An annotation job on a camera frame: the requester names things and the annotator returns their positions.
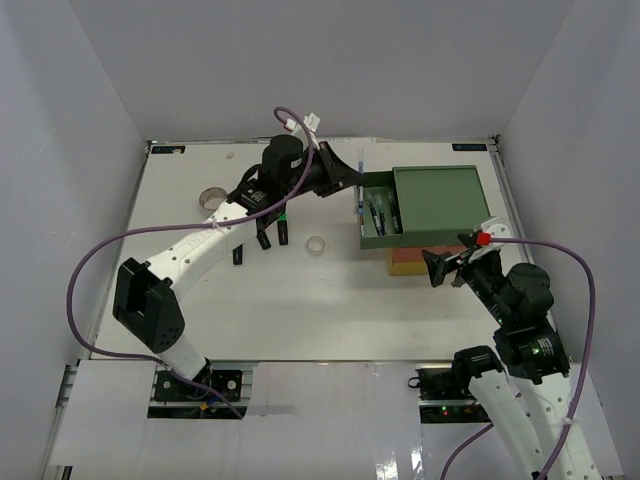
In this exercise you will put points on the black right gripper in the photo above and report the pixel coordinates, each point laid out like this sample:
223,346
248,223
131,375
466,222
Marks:
436,266

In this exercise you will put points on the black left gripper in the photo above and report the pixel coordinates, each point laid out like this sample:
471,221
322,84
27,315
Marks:
338,175

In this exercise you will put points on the blue pen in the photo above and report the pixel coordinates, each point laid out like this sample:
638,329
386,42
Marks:
360,192

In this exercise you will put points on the green drawer tray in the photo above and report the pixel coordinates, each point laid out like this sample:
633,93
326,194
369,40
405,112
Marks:
381,182

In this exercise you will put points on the green tip pen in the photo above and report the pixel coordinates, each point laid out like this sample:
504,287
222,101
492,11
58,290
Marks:
384,212

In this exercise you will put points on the purple tip pen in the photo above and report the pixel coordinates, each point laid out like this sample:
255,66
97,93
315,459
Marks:
375,205

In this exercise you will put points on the black ballpoint pen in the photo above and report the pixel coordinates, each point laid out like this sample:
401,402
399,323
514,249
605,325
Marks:
395,212

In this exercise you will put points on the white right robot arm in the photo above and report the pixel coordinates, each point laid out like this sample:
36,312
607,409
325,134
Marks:
522,382

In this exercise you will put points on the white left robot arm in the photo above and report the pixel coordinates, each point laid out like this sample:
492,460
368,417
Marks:
147,294

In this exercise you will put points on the green drawer box shell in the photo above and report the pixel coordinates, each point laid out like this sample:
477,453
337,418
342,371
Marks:
438,203

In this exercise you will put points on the yellow drawer box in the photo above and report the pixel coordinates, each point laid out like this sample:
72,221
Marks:
405,269

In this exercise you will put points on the small clear tape roll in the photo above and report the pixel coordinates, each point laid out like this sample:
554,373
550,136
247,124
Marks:
315,245

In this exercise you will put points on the green cap black marker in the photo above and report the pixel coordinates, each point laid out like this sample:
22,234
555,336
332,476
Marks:
282,229

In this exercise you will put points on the orange cap black marker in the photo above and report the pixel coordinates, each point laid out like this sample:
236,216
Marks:
263,240

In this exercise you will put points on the black label right corner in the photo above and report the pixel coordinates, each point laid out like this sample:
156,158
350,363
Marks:
469,147

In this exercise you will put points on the black label corner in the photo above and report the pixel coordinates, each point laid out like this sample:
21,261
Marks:
168,149
469,147

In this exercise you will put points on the large clear tape roll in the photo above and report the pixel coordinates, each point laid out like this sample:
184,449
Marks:
211,198

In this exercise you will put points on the black label left corner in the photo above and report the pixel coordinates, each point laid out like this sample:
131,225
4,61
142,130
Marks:
168,149

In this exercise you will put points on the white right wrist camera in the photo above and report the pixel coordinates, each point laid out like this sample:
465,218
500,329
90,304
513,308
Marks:
488,237

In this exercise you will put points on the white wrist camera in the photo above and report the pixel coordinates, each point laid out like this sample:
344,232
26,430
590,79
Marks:
311,123
488,237

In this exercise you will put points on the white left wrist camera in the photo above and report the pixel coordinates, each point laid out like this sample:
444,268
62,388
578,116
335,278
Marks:
311,123

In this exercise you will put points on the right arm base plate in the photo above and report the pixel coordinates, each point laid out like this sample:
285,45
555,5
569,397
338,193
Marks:
438,384

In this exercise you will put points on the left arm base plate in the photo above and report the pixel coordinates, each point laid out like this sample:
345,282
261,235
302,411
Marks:
170,389

